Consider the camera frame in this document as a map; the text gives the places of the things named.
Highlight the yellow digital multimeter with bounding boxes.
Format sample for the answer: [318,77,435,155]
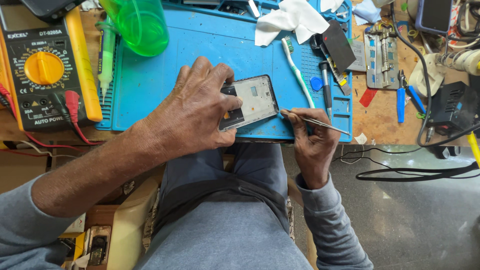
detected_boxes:
[0,7,104,132]

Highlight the green translucent plastic jug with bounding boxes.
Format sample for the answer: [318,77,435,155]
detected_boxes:
[99,0,170,58]

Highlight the dark grey device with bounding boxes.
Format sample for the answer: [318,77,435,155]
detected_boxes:
[18,0,88,22]

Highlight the black flat sheet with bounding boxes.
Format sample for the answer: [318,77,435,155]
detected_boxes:
[321,19,357,74]

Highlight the white and green toothbrush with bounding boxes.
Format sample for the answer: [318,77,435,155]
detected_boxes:
[281,36,316,110]

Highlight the yellow tool handle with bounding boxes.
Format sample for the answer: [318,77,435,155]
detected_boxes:
[466,131,480,168]

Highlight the light blue cloth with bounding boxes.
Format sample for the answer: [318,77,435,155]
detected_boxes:
[352,0,383,25]

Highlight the metal circuit board holder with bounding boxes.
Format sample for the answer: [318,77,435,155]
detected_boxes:
[364,23,401,90]

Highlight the heap of tangled cables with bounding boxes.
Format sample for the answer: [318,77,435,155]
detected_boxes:
[448,0,480,50]

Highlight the red multimeter probe lead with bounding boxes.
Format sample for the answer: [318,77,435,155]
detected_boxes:
[0,83,104,148]

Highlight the black power supply box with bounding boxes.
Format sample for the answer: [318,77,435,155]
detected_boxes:
[427,80,480,138]

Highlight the smartphone with purple case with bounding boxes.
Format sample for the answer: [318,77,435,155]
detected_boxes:
[415,0,454,35]

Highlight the black multimeter probe lead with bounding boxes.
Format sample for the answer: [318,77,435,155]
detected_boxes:
[49,92,71,122]

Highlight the scraper knife with yellow band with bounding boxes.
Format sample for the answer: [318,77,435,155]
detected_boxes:
[320,43,353,97]

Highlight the person's right hand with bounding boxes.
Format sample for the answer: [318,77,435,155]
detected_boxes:
[280,107,342,190]

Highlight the black handled screwdriver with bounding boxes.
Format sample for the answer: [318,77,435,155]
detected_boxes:
[318,60,334,121]

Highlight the beige plastic stool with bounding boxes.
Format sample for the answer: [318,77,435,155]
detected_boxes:
[106,175,163,270]

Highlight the flux syringe with green paste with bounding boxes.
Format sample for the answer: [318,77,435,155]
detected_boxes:
[95,20,117,106]

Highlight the box of phone parts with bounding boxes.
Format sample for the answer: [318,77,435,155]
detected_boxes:
[58,224,113,270]

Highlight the white printed card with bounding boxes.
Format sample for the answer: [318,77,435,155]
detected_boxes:
[346,39,368,73]

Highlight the person's legs in grey trousers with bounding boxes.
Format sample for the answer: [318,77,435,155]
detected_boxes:
[133,142,315,270]

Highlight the blue handled cutting pliers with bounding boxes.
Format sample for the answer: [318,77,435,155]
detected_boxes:
[396,69,427,124]

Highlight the white crumpled cloth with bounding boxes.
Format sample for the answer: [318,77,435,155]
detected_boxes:
[254,0,331,47]

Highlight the thick black power cable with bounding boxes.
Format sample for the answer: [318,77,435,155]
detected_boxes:
[389,2,480,148]

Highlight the person's left hand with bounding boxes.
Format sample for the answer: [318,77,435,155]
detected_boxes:
[144,56,244,161]

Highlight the soldering iron stand with spring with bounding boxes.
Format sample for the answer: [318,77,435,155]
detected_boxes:
[408,49,480,99]

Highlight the silver metal tool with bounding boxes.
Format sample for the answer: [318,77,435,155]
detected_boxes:
[247,0,262,19]

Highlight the black phone frame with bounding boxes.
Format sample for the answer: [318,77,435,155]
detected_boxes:
[218,74,280,132]

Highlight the red plastic strip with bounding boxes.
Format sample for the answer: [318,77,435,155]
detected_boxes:
[359,88,379,109]

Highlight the silver metal tweezers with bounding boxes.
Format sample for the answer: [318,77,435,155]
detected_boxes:
[279,109,352,136]

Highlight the blue silicone repair mat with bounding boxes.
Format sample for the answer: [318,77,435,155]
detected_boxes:
[94,0,353,143]

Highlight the looped black cable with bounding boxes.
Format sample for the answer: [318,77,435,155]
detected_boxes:
[355,160,480,183]

